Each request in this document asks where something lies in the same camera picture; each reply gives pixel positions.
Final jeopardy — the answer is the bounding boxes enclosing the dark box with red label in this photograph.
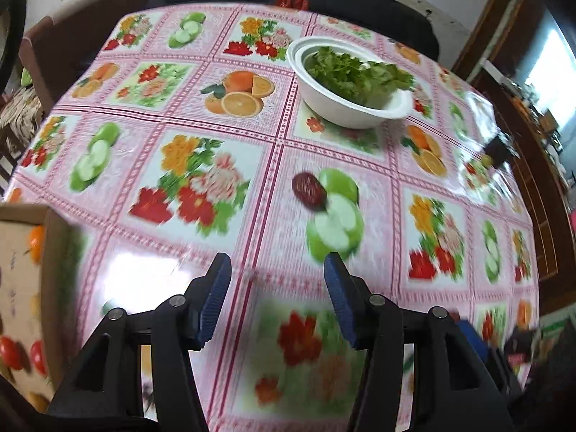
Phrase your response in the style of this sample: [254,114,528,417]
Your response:
[504,328,543,365]

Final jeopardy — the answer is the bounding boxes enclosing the white bowl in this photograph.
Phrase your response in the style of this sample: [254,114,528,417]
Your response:
[285,36,415,129]

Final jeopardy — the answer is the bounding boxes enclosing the red tomato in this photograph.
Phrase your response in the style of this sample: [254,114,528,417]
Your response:
[0,337,23,372]

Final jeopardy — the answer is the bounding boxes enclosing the fruit print pink tablecloth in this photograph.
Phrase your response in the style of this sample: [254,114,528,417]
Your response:
[0,2,541,432]

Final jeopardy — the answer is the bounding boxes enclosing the green leafy vegetables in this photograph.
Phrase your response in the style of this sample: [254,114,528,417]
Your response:
[306,45,415,100]

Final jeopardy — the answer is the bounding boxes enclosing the orange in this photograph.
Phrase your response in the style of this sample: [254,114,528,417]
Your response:
[28,226,46,264]

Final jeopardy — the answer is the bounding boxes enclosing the small black object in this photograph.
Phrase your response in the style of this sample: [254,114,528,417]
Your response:
[483,134,518,167]

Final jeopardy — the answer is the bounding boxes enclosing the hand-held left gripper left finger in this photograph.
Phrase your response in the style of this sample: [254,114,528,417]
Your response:
[47,253,232,432]

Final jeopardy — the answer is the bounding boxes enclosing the shallow cardboard box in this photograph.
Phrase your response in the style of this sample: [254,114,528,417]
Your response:
[0,204,75,415]

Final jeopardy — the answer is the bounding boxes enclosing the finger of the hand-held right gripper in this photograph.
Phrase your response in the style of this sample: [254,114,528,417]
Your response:
[456,319,491,363]

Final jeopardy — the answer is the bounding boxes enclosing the brown patterned blanket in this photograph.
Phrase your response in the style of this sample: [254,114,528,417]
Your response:
[0,87,43,145]

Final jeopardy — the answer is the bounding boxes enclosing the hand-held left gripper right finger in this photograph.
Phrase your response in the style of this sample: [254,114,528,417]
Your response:
[324,253,520,432]

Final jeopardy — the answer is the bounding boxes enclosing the brown armchair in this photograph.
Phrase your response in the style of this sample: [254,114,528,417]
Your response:
[18,0,149,113]

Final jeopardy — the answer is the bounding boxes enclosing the wooden cabinet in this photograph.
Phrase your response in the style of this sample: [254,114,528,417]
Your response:
[468,58,576,316]

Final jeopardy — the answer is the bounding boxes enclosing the dark red round fruit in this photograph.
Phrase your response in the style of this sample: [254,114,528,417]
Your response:
[292,172,327,210]

